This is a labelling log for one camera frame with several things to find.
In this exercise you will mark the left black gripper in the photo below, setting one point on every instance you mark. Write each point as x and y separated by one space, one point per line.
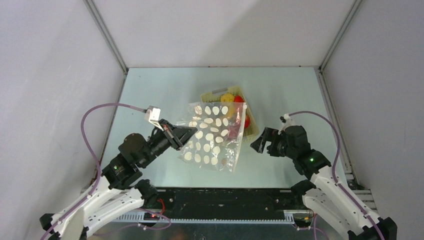
177 135

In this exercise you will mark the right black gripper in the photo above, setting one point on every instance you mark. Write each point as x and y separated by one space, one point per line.
271 141

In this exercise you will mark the clear dotted zip bag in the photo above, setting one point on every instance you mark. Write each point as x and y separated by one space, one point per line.
210 147

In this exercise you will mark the red apple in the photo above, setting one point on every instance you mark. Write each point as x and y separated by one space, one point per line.
233 131

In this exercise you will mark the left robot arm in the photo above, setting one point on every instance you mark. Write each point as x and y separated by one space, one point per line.
119 188

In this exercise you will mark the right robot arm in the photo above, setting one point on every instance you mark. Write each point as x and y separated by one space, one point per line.
322 191

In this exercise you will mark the red pomegranate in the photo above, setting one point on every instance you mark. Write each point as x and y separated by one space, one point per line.
247 121

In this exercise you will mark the red mango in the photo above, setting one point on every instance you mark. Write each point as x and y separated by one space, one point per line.
238 99

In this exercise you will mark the yellow plastic basket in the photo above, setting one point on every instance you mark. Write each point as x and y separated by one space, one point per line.
252 131

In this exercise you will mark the yellow lemon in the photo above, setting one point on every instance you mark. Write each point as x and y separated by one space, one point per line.
227 97

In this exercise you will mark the small circuit board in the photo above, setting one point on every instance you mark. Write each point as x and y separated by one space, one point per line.
150 217

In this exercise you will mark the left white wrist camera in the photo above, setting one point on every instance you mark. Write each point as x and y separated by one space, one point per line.
152 115

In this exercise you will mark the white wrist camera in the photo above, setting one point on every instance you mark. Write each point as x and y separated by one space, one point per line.
286 122
152 115

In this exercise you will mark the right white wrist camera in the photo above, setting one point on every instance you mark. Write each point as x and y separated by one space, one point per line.
286 122

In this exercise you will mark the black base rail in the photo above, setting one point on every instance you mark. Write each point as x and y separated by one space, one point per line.
230 203

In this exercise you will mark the white perforated cable tray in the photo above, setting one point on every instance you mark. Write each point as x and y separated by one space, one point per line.
137 217

